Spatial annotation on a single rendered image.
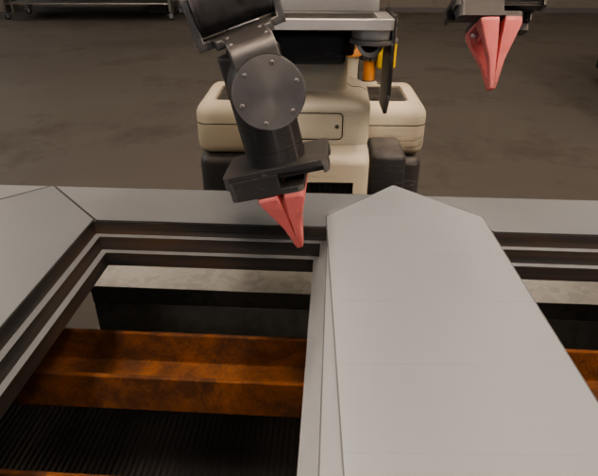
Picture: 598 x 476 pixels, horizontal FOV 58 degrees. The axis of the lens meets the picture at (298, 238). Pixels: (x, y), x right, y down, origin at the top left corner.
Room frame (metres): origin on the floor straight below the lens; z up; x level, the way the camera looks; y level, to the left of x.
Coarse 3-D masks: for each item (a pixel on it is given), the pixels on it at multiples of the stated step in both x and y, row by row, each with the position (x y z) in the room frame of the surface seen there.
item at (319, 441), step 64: (64, 256) 0.47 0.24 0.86; (128, 256) 0.53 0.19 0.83; (192, 256) 0.52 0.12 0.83; (256, 256) 0.52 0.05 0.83; (320, 256) 0.49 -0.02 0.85; (512, 256) 0.51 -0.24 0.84; (576, 256) 0.50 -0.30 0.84; (64, 320) 0.42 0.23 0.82; (320, 320) 0.38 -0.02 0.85; (0, 384) 0.32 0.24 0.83; (320, 384) 0.30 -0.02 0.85; (320, 448) 0.23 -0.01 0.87
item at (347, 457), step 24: (360, 456) 0.22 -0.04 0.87; (384, 456) 0.22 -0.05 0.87; (408, 456) 0.22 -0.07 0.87; (432, 456) 0.22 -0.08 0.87; (456, 456) 0.22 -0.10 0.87; (480, 456) 0.22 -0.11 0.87; (504, 456) 0.22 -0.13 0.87; (528, 456) 0.22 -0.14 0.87; (552, 456) 0.22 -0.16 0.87; (576, 456) 0.22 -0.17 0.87
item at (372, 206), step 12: (360, 204) 0.58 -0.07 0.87; (372, 204) 0.58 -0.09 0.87; (384, 204) 0.58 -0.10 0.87; (396, 204) 0.58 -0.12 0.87; (408, 204) 0.58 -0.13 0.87; (420, 204) 0.58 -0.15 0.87; (432, 204) 0.58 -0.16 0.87; (444, 204) 0.58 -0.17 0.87; (348, 216) 0.55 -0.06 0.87; (360, 216) 0.55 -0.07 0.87; (372, 216) 0.55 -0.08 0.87; (384, 216) 0.55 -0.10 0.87; (396, 216) 0.55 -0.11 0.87; (408, 216) 0.55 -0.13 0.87; (420, 216) 0.55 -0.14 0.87; (432, 216) 0.55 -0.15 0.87; (444, 216) 0.55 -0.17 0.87; (456, 216) 0.55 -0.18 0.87; (468, 216) 0.55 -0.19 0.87; (480, 216) 0.55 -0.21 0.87
